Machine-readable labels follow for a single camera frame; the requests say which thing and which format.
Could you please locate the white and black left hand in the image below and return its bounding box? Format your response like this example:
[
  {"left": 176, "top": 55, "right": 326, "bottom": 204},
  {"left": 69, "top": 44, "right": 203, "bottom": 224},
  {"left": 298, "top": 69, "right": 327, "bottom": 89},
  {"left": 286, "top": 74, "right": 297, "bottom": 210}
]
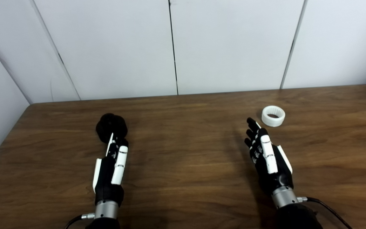
[{"left": 92, "top": 133, "right": 129, "bottom": 206}]

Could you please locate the white and black right hand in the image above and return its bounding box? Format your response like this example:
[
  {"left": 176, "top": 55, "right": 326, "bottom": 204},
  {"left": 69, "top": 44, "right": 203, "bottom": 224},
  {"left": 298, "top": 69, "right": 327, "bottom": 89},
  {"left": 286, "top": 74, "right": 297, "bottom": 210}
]
[{"left": 244, "top": 117, "right": 294, "bottom": 195}]

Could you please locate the white toothed ring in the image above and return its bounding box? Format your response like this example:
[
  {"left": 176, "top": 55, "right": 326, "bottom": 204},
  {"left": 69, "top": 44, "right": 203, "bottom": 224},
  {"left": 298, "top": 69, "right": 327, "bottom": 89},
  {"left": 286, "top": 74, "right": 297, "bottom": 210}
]
[{"left": 261, "top": 106, "right": 286, "bottom": 127}]

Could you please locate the round black part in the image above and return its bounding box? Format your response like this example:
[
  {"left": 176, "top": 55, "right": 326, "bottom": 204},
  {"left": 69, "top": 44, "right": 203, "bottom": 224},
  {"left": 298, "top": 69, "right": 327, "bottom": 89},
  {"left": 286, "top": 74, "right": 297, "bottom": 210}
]
[{"left": 96, "top": 113, "right": 128, "bottom": 144}]

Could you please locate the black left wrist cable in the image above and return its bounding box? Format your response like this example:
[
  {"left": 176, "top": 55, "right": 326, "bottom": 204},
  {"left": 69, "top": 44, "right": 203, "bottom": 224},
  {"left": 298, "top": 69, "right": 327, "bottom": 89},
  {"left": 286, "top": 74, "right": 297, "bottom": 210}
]
[{"left": 64, "top": 213, "right": 95, "bottom": 229}]

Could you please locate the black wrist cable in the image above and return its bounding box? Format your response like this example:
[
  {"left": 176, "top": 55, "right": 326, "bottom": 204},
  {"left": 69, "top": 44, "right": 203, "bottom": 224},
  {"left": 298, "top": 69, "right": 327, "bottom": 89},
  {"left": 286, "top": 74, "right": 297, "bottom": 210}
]
[
  {"left": 64, "top": 213, "right": 95, "bottom": 229},
  {"left": 297, "top": 197, "right": 353, "bottom": 229}
]

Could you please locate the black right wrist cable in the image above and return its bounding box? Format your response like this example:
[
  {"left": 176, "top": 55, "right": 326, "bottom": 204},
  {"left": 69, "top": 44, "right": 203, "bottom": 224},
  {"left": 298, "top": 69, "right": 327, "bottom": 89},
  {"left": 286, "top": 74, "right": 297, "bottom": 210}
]
[{"left": 297, "top": 197, "right": 353, "bottom": 229}]

